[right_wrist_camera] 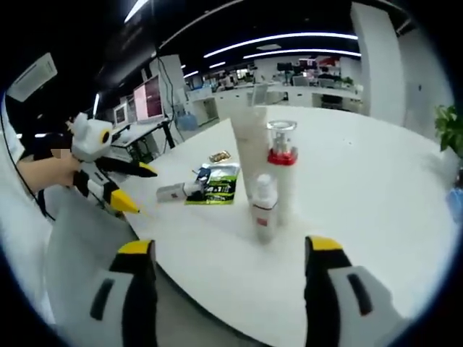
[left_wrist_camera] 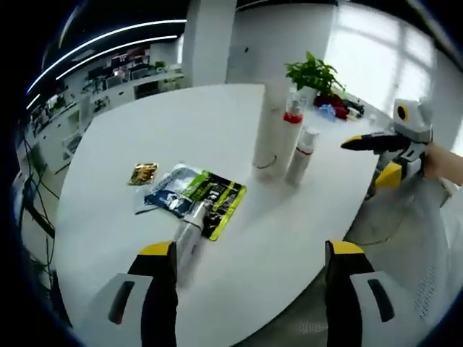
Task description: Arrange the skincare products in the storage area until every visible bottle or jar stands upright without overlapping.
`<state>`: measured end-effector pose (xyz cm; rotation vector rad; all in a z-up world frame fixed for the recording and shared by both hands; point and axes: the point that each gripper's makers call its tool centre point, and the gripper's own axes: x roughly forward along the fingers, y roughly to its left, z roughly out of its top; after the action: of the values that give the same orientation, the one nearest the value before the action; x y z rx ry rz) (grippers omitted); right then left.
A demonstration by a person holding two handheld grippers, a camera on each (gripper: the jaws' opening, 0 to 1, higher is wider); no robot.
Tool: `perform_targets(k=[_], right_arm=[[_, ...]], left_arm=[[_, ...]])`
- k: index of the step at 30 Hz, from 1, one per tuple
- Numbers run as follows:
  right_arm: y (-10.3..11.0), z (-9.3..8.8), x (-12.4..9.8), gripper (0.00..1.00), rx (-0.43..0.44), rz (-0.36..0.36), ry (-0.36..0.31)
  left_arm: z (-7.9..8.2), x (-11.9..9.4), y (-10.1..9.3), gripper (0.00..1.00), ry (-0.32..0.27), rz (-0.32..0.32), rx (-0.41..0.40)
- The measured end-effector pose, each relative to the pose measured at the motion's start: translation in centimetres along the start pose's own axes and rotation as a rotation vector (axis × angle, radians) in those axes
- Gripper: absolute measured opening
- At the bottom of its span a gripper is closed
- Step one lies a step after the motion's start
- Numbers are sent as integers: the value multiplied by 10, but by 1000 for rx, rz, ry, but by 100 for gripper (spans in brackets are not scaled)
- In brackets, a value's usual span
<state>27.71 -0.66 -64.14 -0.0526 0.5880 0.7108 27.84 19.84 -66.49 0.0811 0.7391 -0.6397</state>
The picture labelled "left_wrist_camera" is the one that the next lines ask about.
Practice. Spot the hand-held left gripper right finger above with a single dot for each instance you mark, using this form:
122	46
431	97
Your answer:
358	318

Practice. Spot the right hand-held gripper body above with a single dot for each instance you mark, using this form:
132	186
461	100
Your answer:
416	123

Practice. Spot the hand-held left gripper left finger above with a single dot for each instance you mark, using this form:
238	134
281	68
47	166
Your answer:
141	292

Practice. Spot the small white skincare bottle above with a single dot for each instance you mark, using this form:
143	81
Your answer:
190	235
300	166

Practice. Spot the white skincare bottle red collar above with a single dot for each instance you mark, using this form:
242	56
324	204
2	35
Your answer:
289	144

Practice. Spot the white blue skincare sachet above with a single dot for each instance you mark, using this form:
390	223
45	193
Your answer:
162	197

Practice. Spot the tall white skincare tube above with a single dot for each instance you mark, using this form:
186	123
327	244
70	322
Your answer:
267	137

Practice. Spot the gold skincare packet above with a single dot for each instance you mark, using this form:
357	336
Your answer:
143	174

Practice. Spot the green black skincare sachet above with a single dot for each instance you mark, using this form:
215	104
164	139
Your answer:
224	202

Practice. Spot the person's right hand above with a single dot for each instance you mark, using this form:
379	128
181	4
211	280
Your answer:
443	162

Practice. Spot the red and blue items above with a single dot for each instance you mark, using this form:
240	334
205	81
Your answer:
336	105

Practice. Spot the blue face mask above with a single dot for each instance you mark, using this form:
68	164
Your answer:
327	111

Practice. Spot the person's white shirt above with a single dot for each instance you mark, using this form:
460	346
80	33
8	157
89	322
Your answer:
454	217

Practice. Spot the bright window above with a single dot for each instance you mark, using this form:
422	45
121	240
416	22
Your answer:
380	54

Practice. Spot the grey chair backrest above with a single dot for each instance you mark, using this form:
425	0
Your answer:
430	289

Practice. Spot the green potted plant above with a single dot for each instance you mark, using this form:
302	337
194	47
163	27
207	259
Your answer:
311	72

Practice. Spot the white office counter row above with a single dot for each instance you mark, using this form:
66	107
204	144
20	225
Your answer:
152	86

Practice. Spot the bright ceiling light strip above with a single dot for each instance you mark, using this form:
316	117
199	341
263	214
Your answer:
144	24
144	39

